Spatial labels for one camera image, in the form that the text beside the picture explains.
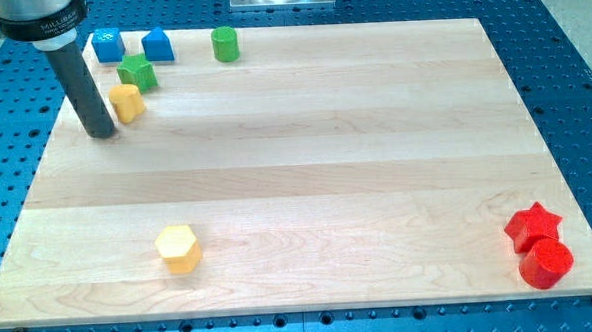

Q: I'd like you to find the blue triangular prism block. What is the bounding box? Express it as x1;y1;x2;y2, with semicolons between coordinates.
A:
141;27;175;62

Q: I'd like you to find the light wooden board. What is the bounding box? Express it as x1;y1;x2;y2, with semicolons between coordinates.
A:
0;18;592;329

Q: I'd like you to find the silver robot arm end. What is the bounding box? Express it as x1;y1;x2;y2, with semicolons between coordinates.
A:
0;0;88;52

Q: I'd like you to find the blue cube block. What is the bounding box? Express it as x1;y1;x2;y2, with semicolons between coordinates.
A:
91;27;126;63

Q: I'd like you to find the green cylinder block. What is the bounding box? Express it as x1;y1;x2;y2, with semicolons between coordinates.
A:
210;26;240;62

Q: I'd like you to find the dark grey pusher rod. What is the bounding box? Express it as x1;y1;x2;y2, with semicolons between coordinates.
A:
45;42;115;139

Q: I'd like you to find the red star block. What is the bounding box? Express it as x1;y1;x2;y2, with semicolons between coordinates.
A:
504;201;563;253

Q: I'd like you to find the yellow heart-shaped block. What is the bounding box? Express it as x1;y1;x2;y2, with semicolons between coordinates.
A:
109;84;146;124

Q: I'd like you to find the green star block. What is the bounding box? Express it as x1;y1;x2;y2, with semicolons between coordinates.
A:
117;53;158;93

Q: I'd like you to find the yellow hexagon block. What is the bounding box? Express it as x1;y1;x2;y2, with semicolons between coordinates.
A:
155;225;203;274

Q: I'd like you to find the red cylinder block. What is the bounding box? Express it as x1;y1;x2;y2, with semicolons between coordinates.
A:
519;238;574;290

